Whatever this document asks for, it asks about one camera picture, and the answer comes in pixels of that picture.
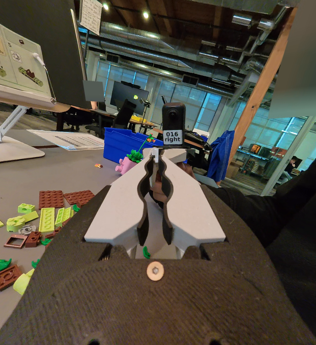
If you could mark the person's right hand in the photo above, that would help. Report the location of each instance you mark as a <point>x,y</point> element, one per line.
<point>187,170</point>

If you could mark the brown rectangular studded toy plate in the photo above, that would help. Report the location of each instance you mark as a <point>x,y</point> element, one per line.
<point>51,199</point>

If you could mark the black office chair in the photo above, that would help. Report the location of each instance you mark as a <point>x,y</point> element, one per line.
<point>124,114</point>

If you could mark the green curved toy leaf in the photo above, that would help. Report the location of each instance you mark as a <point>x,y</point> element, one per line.
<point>146,252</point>

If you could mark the brown notched studded toy plate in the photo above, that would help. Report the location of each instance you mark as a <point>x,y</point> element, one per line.
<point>78,198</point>

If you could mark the person's black clothing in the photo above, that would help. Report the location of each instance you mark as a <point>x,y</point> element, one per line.
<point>303,269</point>

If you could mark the pink toy flowerpot with plant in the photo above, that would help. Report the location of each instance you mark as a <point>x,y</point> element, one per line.
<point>125,165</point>

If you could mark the wooden post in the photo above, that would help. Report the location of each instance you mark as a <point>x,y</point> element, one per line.
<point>260,94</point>

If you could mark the black computer monitor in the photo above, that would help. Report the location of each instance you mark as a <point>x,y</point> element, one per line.
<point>128,97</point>

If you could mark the pile of mixed toy bricks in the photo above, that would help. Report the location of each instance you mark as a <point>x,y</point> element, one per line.
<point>47,219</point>

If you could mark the round ceiling lamp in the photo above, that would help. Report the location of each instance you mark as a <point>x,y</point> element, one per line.
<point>105,6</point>
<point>145,14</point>

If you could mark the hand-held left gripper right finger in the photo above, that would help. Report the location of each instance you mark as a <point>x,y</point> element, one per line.
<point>195,213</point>

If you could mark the white printed paper note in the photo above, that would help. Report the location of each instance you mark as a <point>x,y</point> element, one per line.
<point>91,16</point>

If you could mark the white book stand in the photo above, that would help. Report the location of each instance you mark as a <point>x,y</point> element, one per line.
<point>12,153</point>

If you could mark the toy building instruction booklet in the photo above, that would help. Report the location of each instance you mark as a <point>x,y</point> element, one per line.
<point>12,62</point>

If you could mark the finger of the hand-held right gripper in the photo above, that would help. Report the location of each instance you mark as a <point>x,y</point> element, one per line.
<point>148,151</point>
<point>175,155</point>

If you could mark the blue jacket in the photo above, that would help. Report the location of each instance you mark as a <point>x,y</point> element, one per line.
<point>221,156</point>

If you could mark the laminated paper sheet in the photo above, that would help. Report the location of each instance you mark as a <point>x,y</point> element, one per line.
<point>71,140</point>

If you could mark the yellow storage bin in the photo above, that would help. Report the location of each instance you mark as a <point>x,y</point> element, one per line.
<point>137,120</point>

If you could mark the black bag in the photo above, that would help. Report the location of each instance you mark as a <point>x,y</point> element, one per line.
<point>198,140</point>

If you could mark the silver ventilation duct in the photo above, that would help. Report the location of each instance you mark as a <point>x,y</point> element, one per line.
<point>136,37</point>

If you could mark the large dark monitor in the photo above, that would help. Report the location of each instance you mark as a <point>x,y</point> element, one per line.
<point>53,40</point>

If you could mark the person's right forearm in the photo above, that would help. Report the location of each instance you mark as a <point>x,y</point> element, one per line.
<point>254,213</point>

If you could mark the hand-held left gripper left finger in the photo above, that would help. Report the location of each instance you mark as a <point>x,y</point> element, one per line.
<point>114,210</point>

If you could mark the blue plastic bin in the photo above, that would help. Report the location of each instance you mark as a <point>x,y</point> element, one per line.
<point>117,145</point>

